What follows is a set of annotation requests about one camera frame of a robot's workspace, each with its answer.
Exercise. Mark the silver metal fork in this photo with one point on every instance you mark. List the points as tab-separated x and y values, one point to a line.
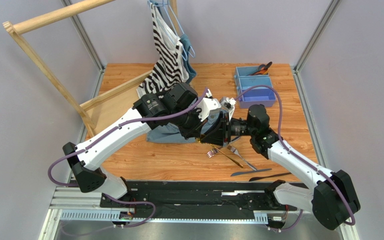
236	152

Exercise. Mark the silver metal knife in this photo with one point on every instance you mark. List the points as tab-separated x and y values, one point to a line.
217	149

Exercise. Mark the teal hanging garment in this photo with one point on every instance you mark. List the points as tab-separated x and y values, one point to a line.
188	63

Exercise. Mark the dark blue plastic knife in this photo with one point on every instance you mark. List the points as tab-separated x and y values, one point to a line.
239	173

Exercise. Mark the black plastic knife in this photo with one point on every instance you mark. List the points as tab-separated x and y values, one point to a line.
253	179

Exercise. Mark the light blue denim jacket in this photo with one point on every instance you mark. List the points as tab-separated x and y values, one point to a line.
168	134

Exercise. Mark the wooden clothes rack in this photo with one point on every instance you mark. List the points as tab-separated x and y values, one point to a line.
61	70

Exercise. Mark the gold metal spoon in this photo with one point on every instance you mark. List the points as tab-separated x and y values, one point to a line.
221	152

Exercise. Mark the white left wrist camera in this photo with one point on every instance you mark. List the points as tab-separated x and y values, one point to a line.
210	109

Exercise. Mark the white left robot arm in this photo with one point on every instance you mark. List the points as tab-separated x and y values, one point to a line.
180	106

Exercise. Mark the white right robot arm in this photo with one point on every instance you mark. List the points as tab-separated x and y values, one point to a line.
329	195

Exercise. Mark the black white striped top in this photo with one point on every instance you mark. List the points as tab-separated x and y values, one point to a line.
169	69

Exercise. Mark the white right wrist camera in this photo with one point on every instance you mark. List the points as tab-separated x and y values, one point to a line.
228	105

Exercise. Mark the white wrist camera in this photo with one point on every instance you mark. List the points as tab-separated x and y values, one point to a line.
210	109
228	105

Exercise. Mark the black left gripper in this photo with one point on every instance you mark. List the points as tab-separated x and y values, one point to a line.
196	131

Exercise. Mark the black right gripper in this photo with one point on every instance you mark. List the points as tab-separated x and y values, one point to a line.
226	128

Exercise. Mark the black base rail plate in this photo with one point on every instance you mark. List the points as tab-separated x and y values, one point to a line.
200	200

